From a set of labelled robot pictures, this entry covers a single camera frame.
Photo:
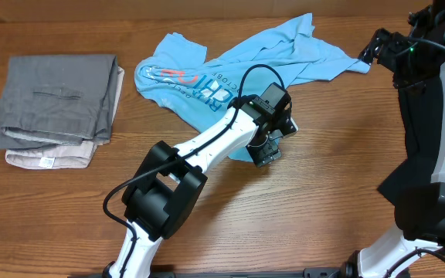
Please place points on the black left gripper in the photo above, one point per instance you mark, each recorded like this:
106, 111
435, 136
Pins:
266, 150

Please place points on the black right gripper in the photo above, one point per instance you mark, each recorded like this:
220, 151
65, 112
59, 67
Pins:
392, 41

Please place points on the light blue printed t-shirt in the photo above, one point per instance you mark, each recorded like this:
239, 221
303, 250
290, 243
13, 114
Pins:
179, 77

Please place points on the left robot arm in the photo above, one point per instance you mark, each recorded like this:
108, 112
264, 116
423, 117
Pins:
165, 188

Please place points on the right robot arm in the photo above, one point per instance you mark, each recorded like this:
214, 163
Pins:
416, 188

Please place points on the black garment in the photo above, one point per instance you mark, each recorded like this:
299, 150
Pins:
421, 109

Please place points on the folded beige trousers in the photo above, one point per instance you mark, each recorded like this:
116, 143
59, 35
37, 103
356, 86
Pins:
66, 156

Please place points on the folded grey trousers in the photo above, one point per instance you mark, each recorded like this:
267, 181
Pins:
58, 100

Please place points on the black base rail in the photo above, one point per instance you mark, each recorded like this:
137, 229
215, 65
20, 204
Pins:
320, 272

